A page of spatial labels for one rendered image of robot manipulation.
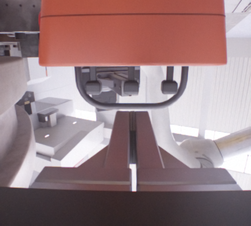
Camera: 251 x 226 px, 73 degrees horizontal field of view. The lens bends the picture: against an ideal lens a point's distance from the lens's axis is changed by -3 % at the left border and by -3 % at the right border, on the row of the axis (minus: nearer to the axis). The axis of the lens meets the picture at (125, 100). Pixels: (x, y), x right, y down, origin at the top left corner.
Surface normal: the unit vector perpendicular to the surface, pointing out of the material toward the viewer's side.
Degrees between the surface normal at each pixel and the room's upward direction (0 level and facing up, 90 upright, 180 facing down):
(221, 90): 90
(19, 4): 90
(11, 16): 90
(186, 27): 97
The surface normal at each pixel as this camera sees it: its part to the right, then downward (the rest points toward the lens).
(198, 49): -0.03, 0.15
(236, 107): -0.40, 0.25
